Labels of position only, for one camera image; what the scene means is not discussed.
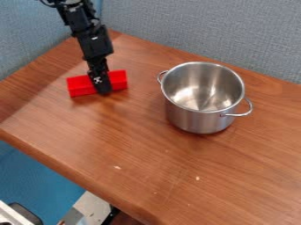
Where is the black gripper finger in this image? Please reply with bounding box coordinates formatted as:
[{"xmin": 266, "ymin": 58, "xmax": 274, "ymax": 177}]
[{"xmin": 88, "ymin": 70, "xmax": 112, "ymax": 95}]

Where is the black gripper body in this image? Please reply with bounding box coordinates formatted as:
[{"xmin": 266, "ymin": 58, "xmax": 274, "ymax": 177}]
[{"xmin": 38, "ymin": 0, "xmax": 113, "ymax": 73}]

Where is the red rectangular block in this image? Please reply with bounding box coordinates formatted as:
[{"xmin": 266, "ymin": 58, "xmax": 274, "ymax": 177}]
[{"xmin": 65, "ymin": 69, "xmax": 128, "ymax": 98}]

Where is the stainless steel pot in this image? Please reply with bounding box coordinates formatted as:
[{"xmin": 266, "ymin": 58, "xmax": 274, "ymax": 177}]
[{"xmin": 156, "ymin": 62, "xmax": 254, "ymax": 134}]

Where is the white object at corner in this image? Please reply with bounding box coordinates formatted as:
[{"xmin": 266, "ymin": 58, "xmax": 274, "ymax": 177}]
[{"xmin": 0, "ymin": 200, "xmax": 32, "ymax": 225}]

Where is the black chair part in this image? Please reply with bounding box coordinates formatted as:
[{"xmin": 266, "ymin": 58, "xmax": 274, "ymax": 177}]
[{"xmin": 8, "ymin": 202, "xmax": 44, "ymax": 225}]

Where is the white table leg bracket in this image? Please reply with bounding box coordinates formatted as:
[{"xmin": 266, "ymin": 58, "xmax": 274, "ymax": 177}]
[{"xmin": 56, "ymin": 192, "xmax": 111, "ymax": 225}]

